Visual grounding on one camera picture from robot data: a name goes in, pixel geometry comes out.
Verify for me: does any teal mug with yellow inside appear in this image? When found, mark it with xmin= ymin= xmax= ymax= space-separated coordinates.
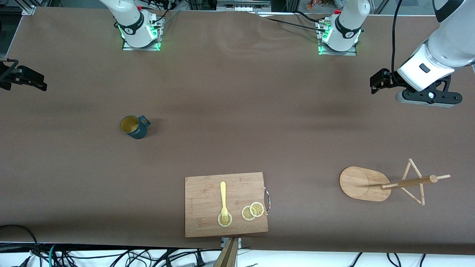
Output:
xmin=119 ymin=115 xmax=151 ymax=140

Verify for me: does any wooden mug rack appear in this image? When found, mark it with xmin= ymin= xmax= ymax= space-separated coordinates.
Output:
xmin=339 ymin=158 xmax=451 ymax=206

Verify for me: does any brown table cover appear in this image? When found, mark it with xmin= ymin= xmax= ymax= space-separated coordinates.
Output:
xmin=0 ymin=7 xmax=475 ymax=256

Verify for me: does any grey power strip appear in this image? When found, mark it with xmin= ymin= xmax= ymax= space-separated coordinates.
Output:
xmin=217 ymin=0 xmax=272 ymax=12

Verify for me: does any yellow plastic fork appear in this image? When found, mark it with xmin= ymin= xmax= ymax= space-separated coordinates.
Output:
xmin=220 ymin=181 xmax=229 ymax=225

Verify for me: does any wooden cutting board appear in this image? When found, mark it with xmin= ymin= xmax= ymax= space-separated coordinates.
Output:
xmin=185 ymin=172 xmax=271 ymax=238

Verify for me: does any wooden beam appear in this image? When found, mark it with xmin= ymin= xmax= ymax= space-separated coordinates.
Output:
xmin=213 ymin=237 xmax=239 ymax=267

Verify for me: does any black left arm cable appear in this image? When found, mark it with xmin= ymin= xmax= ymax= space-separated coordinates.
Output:
xmin=391 ymin=0 xmax=403 ymax=75

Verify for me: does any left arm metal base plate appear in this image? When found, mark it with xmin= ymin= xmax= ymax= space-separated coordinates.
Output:
xmin=317 ymin=20 xmax=357 ymax=56

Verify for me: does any black cable across table cover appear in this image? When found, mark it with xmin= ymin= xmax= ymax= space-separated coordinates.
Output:
xmin=257 ymin=14 xmax=327 ymax=32

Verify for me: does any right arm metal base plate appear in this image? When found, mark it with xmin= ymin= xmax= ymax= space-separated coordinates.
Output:
xmin=122 ymin=17 xmax=164 ymax=51

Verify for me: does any thick black floor cable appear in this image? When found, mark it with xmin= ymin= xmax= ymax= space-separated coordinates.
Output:
xmin=0 ymin=224 xmax=39 ymax=257

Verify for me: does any teal floor cable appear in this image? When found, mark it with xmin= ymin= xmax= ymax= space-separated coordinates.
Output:
xmin=48 ymin=244 xmax=60 ymax=267

